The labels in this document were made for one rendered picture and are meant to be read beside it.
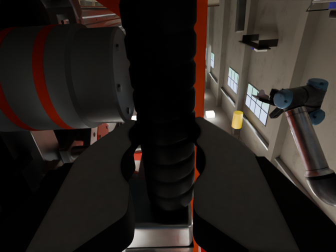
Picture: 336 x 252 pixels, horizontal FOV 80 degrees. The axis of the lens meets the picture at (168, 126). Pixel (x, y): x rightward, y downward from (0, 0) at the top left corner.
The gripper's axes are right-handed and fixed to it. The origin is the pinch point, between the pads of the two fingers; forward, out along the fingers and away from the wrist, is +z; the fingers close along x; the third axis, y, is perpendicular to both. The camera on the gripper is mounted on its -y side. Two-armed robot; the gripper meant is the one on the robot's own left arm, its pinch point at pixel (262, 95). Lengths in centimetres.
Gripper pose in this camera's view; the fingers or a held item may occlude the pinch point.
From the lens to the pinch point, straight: 130.5
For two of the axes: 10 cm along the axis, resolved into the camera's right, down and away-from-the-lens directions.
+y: 0.7, -8.8, -4.7
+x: -9.6, 0.7, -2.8
